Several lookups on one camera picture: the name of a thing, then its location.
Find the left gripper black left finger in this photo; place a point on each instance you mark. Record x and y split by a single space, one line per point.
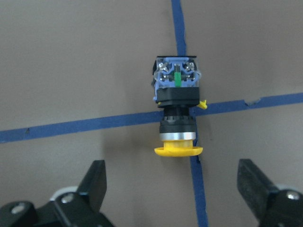
69 208

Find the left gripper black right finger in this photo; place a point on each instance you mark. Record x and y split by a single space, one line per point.
271 206

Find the yellow push button switch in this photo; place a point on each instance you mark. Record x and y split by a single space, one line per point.
176 86

